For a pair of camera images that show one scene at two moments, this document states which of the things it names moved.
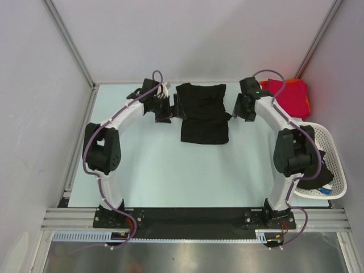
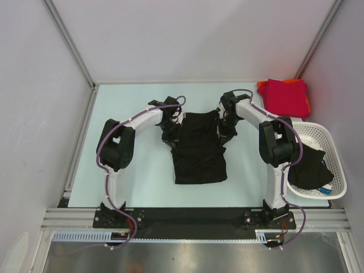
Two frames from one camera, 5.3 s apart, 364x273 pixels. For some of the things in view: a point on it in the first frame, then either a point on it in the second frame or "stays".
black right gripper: (237, 111) -> (226, 135)
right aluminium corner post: (335, 7) stays
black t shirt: (207, 120) -> (199, 157)
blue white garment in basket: (327, 189) stays
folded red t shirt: (293, 96) stays
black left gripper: (170, 111) -> (172, 141)
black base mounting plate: (160, 224) stays
